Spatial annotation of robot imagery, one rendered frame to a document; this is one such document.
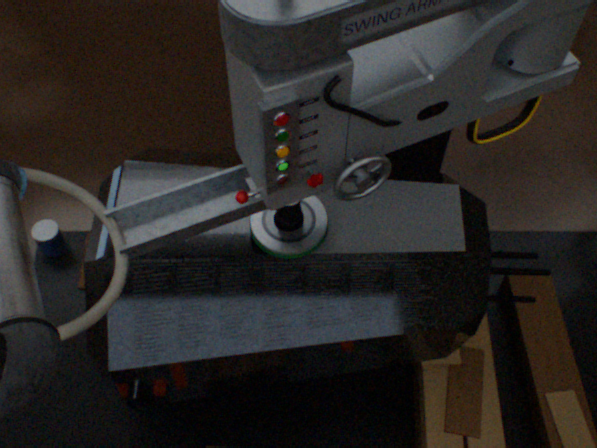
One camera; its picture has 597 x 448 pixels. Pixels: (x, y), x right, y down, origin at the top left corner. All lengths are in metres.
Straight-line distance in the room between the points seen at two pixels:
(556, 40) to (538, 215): 1.48
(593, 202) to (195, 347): 1.90
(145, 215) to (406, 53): 0.73
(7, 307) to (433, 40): 1.04
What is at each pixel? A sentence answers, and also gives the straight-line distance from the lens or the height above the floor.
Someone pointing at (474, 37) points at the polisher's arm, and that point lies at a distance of 1.68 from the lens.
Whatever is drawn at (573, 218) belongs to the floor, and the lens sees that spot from 3.29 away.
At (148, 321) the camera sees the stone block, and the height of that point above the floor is 0.69.
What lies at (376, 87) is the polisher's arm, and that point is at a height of 1.39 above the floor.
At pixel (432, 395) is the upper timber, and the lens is 2.52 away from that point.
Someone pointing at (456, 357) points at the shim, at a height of 0.26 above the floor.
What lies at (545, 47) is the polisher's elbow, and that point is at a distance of 1.88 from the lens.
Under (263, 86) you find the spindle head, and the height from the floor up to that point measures 1.54.
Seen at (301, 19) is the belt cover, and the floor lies 1.69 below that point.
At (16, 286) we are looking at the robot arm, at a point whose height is 1.55.
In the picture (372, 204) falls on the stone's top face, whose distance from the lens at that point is 2.14.
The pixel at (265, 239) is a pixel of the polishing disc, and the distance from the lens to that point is 2.00.
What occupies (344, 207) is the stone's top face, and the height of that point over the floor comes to 0.82.
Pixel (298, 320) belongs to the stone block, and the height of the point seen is 0.68.
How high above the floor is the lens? 2.59
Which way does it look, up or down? 58 degrees down
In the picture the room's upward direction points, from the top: straight up
